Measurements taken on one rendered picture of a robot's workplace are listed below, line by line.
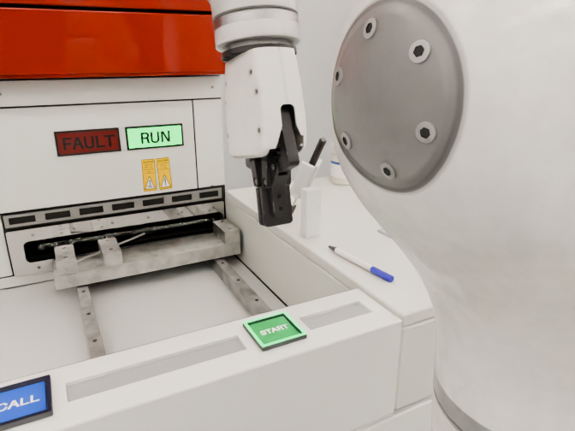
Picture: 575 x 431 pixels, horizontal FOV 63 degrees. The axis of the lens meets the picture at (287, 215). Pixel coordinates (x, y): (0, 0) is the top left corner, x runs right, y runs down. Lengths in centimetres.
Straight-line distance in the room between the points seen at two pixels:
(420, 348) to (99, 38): 74
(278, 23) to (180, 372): 35
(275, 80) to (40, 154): 66
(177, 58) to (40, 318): 54
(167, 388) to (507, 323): 35
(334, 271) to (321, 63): 229
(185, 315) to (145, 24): 54
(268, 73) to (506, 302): 31
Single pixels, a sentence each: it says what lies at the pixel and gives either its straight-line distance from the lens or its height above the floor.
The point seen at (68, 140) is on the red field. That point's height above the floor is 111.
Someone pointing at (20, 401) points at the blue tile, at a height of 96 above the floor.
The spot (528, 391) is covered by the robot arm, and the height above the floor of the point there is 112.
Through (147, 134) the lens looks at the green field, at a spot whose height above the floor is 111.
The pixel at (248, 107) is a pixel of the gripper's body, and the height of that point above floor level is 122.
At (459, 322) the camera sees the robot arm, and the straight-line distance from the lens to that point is 24.
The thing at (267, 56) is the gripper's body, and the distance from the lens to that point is 45.
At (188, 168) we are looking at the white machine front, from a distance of 106.
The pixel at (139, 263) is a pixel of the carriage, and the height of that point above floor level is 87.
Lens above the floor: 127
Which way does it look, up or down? 19 degrees down
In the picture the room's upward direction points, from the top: straight up
